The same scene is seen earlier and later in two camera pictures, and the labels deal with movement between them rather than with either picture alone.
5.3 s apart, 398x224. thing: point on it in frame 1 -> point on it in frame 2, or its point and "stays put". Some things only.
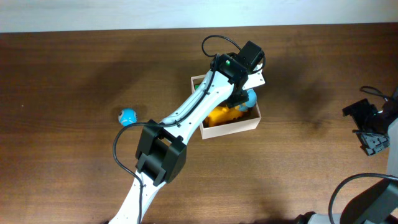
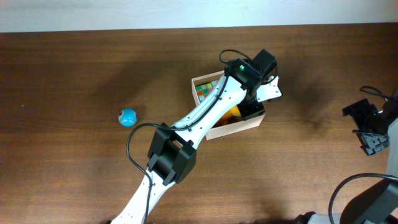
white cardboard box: [249, 122] stays put
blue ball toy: [127, 116] stays put
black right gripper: [372, 142] stays put
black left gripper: [240, 98] -> [257, 109]
